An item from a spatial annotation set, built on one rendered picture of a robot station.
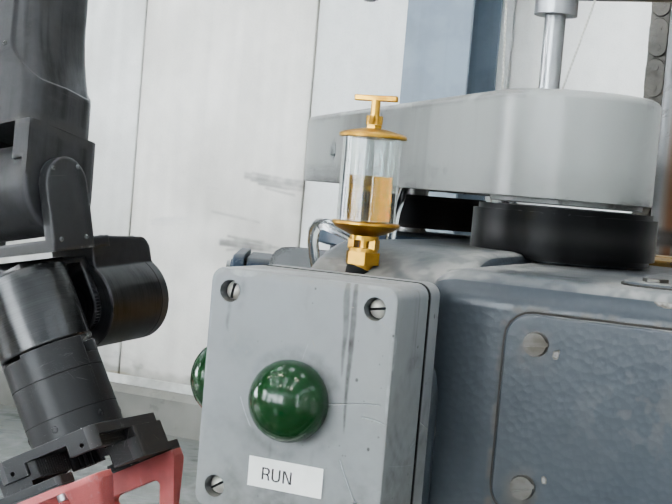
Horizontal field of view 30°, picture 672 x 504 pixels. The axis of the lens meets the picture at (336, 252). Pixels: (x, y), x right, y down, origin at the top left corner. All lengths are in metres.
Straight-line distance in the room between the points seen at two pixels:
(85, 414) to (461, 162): 0.27
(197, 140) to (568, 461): 6.10
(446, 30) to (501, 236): 4.96
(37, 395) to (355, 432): 0.34
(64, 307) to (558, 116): 0.33
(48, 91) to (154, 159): 5.90
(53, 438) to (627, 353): 0.39
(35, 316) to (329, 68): 5.51
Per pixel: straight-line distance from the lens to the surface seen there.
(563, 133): 0.59
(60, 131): 0.78
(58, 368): 0.76
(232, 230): 6.42
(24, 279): 0.77
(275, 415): 0.44
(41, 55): 0.78
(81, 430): 0.72
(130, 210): 6.74
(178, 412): 6.60
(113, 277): 0.81
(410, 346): 0.45
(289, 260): 0.94
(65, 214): 0.76
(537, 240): 0.59
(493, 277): 0.49
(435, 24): 5.56
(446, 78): 5.51
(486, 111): 0.63
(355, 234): 0.53
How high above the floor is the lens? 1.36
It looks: 3 degrees down
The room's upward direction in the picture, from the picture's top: 5 degrees clockwise
